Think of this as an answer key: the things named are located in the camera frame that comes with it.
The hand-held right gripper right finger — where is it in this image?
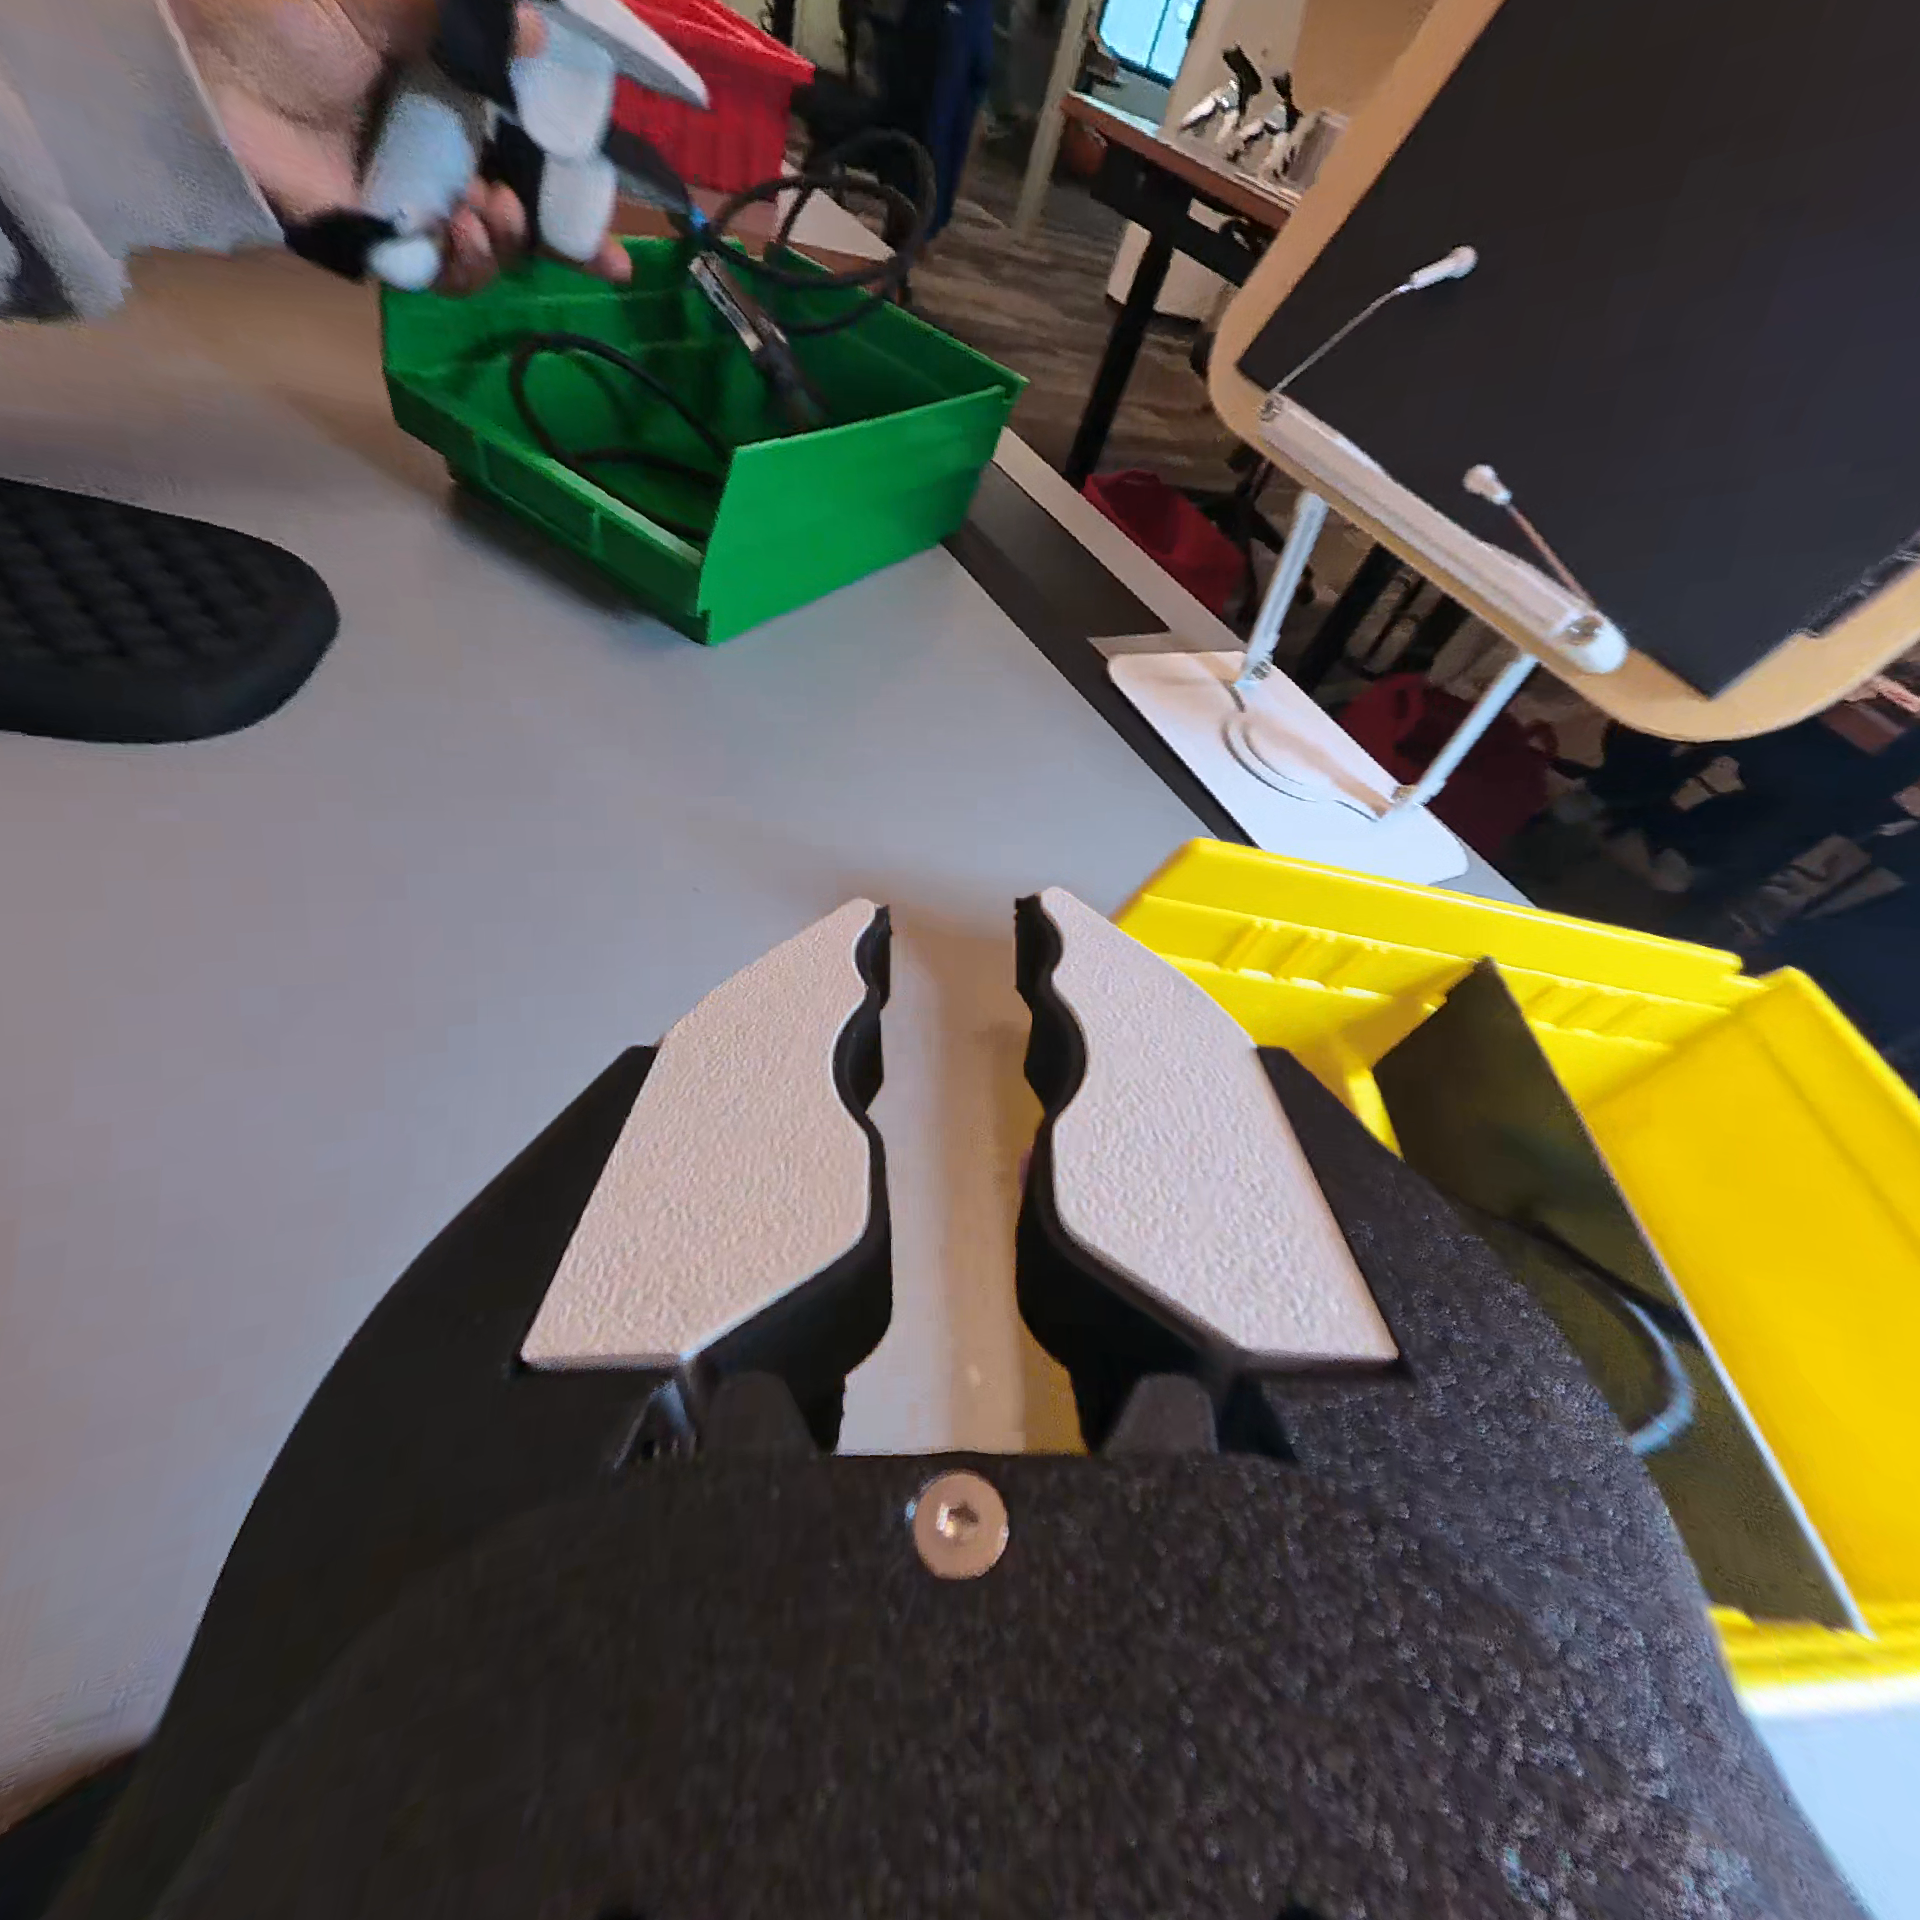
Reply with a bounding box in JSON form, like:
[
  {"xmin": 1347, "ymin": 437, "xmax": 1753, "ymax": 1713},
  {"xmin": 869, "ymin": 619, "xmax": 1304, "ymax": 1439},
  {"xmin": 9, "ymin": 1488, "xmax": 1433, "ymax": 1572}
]
[{"xmin": 1013, "ymin": 885, "xmax": 1403, "ymax": 1455}]

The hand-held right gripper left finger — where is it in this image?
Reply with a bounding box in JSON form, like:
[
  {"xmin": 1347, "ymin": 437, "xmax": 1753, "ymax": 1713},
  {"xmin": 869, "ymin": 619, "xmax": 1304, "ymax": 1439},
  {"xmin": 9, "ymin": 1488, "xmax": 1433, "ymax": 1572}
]
[{"xmin": 516, "ymin": 896, "xmax": 897, "ymax": 1455}]

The yellow plastic bin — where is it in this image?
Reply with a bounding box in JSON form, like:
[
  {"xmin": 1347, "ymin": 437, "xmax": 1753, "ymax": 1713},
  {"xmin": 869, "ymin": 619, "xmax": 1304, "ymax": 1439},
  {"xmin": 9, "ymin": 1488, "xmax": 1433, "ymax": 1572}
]
[{"xmin": 1112, "ymin": 840, "xmax": 1920, "ymax": 1690}]

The blue cloth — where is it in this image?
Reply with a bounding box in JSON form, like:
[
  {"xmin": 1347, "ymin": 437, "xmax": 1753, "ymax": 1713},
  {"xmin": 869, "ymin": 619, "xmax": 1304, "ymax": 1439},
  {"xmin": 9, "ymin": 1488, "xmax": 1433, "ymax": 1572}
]
[{"xmin": 922, "ymin": 0, "xmax": 1000, "ymax": 233}]

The window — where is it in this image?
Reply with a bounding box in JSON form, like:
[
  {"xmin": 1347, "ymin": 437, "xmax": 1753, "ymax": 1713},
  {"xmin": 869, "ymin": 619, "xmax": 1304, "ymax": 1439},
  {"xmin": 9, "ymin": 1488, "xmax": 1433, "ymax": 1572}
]
[{"xmin": 1096, "ymin": 0, "xmax": 1210, "ymax": 84}]

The green plastic bin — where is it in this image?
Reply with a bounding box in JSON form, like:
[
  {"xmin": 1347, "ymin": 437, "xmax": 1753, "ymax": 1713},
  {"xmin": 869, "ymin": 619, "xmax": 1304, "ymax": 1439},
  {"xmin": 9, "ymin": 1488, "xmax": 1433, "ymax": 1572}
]
[{"xmin": 380, "ymin": 232, "xmax": 1029, "ymax": 647}]

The grey hdmi switch hub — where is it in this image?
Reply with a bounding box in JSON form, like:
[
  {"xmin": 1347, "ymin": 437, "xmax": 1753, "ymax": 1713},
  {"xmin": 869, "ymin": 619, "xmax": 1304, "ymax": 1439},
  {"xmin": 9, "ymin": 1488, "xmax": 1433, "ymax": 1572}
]
[{"xmin": 688, "ymin": 247, "xmax": 830, "ymax": 437}]

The person's left hand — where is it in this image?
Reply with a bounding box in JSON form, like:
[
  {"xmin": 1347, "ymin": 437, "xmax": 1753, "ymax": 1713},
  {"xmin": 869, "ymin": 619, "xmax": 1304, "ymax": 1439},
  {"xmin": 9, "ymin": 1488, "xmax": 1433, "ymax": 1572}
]
[{"xmin": 187, "ymin": 0, "xmax": 636, "ymax": 297}]

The red bag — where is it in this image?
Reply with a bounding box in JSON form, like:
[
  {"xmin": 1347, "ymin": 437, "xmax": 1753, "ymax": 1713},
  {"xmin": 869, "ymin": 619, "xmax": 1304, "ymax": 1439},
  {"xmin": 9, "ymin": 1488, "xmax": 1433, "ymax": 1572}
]
[
  {"xmin": 1078, "ymin": 469, "xmax": 1251, "ymax": 618},
  {"xmin": 1334, "ymin": 675, "xmax": 1561, "ymax": 864}
]

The black bin divider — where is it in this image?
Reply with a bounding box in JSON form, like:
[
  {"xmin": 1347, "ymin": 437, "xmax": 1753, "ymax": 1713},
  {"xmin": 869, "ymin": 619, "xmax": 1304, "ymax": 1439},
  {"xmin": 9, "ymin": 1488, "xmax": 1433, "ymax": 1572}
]
[{"xmin": 1372, "ymin": 961, "xmax": 1869, "ymax": 1637}]

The clear stand with tools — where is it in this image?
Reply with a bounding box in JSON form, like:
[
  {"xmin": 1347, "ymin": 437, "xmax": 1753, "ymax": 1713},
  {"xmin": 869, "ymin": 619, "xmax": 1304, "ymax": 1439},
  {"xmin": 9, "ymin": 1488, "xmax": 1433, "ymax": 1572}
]
[{"xmin": 1177, "ymin": 47, "xmax": 1353, "ymax": 191}]

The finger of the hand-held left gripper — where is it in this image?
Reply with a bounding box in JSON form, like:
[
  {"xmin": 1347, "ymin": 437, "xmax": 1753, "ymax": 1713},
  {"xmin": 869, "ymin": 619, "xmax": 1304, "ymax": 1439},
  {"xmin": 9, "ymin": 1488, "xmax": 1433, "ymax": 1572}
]
[
  {"xmin": 562, "ymin": 0, "xmax": 712, "ymax": 111},
  {"xmin": 603, "ymin": 129, "xmax": 700, "ymax": 223}
]

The black textured pad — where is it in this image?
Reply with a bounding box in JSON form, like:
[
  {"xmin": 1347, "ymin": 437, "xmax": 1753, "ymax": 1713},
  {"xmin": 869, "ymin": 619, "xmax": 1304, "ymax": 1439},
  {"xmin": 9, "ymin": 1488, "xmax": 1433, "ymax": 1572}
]
[{"xmin": 0, "ymin": 477, "xmax": 341, "ymax": 745}]

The white panel stand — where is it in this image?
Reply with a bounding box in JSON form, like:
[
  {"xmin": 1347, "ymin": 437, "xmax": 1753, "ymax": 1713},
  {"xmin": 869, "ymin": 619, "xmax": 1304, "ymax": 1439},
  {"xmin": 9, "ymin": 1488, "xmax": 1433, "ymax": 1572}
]
[{"xmin": 1107, "ymin": 394, "xmax": 1633, "ymax": 888}]

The black panel with wooden rim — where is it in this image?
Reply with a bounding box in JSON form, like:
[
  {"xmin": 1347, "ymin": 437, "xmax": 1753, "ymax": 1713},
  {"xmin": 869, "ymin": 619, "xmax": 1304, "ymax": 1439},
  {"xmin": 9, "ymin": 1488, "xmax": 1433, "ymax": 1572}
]
[{"xmin": 1206, "ymin": 0, "xmax": 1920, "ymax": 745}]

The red plastic bin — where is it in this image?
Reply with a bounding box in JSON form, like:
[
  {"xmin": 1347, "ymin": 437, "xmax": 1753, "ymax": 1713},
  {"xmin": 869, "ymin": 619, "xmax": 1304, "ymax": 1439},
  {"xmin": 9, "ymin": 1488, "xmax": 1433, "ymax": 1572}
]
[{"xmin": 608, "ymin": 0, "xmax": 818, "ymax": 196}]

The background desk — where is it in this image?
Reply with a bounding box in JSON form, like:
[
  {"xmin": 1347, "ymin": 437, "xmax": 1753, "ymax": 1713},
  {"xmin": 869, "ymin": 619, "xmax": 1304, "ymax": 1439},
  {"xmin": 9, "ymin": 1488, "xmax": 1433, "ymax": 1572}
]
[{"xmin": 1056, "ymin": 90, "xmax": 1308, "ymax": 482}]

